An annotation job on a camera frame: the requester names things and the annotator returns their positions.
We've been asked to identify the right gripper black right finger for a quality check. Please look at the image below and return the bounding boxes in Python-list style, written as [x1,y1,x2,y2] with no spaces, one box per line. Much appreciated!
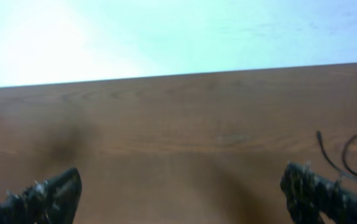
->
[280,162,357,223]

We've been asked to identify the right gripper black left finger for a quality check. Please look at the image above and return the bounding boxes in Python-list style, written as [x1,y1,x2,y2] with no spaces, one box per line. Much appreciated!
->
[0,167,82,224]

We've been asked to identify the black USB-C cable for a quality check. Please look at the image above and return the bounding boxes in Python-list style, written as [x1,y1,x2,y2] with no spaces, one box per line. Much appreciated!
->
[316,130,357,184]

